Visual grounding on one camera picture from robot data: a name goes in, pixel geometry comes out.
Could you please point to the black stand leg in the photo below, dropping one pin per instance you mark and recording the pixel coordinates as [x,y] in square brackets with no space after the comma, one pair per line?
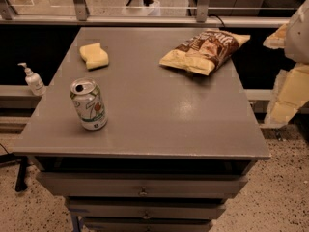
[20,184]

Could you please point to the white pump sanitizer bottle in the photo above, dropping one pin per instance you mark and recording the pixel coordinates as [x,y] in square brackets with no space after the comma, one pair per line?
[33,80]

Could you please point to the yellow sponge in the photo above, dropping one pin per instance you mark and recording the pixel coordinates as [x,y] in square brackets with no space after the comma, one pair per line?
[94,56]

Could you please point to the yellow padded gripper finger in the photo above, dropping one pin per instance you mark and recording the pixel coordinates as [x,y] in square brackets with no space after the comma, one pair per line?
[290,92]
[277,39]

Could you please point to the top grey drawer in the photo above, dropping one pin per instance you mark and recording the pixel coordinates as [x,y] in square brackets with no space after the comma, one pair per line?
[141,186]

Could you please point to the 7up soda can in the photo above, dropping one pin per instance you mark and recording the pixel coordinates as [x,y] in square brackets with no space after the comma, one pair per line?
[87,100]

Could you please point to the grey drawer cabinet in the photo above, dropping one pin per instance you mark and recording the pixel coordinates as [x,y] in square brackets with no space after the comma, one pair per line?
[160,121]

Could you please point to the middle grey drawer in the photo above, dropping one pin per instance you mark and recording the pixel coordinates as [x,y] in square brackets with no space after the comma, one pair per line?
[145,209]

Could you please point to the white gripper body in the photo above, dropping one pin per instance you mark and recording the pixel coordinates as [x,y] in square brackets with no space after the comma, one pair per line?
[298,38]

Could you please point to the bottom grey drawer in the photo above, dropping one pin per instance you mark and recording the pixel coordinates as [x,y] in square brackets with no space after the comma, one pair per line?
[137,225]

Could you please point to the brown chip bag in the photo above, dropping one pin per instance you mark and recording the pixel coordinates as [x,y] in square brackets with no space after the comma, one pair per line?
[204,53]

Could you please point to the grey drawer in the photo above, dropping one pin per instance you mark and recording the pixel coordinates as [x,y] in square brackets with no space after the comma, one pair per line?
[141,186]
[145,209]
[137,225]

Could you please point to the metal railing frame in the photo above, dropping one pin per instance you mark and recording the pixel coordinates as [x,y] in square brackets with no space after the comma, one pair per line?
[191,13]

